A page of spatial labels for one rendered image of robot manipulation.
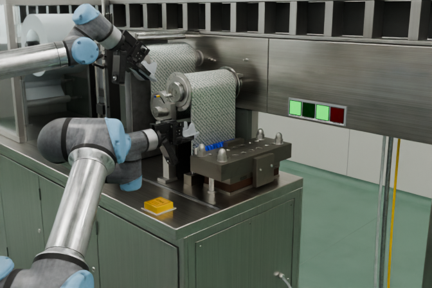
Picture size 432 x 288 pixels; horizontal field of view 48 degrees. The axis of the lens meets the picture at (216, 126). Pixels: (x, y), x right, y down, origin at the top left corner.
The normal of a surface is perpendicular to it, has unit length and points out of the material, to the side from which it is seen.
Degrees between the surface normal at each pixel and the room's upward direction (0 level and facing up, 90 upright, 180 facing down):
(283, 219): 90
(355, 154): 90
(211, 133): 90
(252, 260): 90
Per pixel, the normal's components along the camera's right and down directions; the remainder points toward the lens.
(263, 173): 0.70, 0.17
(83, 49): 0.47, 0.21
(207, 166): -0.71, 0.17
